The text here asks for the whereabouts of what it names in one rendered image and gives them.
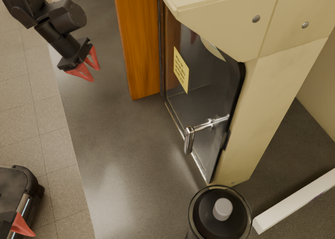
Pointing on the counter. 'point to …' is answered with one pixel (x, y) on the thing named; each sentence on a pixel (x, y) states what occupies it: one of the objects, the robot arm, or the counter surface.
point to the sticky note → (181, 70)
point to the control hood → (225, 15)
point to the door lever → (189, 134)
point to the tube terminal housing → (275, 77)
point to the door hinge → (159, 39)
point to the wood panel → (139, 38)
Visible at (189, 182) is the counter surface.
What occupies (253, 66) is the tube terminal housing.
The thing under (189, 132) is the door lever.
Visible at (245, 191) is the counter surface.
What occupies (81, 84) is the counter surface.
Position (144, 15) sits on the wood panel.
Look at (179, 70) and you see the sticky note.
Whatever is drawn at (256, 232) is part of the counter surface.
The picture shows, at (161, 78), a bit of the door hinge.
